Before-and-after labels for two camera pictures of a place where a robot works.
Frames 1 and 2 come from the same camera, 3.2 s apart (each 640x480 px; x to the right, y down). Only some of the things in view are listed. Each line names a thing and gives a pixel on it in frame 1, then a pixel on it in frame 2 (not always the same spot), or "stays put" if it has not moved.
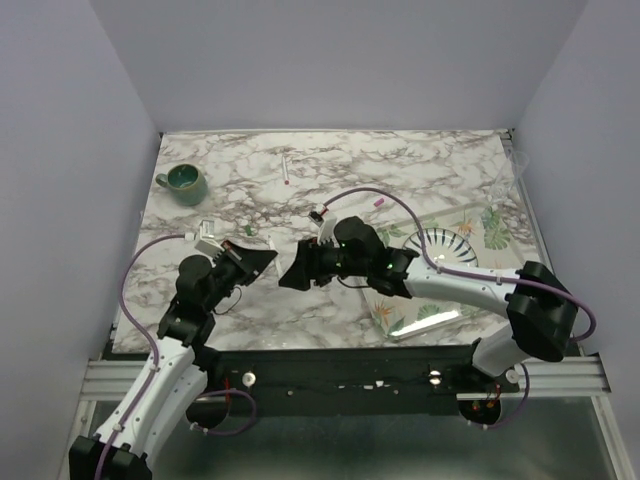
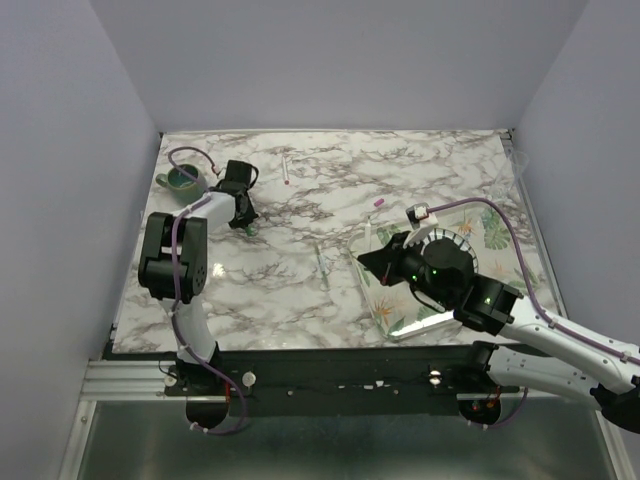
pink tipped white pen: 285,170 stays put
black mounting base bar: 347,380 stays put
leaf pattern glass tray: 500,238 stays put
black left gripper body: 227,278 → 245,219
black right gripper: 299,276 → 385,261
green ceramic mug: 186,184 stays put
